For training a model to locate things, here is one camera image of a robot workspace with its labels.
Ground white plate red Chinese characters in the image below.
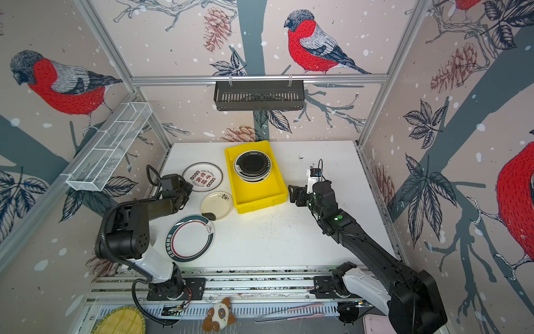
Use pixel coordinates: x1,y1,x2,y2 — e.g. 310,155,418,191
182,162,223,192

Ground white plate green rim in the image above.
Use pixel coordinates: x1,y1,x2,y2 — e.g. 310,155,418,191
234,159,272,183
165,215,214,262

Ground black round plate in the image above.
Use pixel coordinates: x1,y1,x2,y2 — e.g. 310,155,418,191
234,150,271,178

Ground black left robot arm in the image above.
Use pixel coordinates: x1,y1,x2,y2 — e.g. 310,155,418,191
95,165,193,328

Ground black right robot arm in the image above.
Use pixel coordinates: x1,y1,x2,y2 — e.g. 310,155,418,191
288,166,448,333

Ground yellow plastic bin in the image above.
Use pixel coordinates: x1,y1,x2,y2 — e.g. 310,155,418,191
224,141,288,214

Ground pink tray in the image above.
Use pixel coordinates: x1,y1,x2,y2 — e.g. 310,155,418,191
363,314,396,334

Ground pink chopsticks tongs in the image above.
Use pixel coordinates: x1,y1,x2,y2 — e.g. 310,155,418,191
254,303,325,324

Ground plush panda toy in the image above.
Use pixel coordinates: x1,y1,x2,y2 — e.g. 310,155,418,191
202,297,236,333

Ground woven bamboo mat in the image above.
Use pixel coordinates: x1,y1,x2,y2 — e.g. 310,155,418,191
91,306,146,334

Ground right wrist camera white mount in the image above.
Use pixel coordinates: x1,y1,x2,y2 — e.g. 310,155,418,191
307,168,323,193

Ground white wire mesh shelf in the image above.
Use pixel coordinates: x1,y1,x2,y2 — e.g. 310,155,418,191
66,102,152,191

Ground aluminium frame horizontal bar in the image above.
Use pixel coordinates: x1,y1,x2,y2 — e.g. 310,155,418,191
130,74,389,87

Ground black hanging wire basket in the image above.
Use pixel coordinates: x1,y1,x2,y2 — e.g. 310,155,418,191
214,80,305,111

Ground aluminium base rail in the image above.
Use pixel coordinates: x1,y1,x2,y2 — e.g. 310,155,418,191
86,269,378,320

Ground aluminium frame corner post left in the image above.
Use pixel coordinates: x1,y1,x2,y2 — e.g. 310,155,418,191
74,0,172,150

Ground aluminium frame corner post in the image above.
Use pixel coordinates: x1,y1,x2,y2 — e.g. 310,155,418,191
358,0,432,150
74,0,172,150

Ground aluminium frame corner post right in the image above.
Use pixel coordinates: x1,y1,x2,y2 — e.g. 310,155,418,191
358,0,432,150

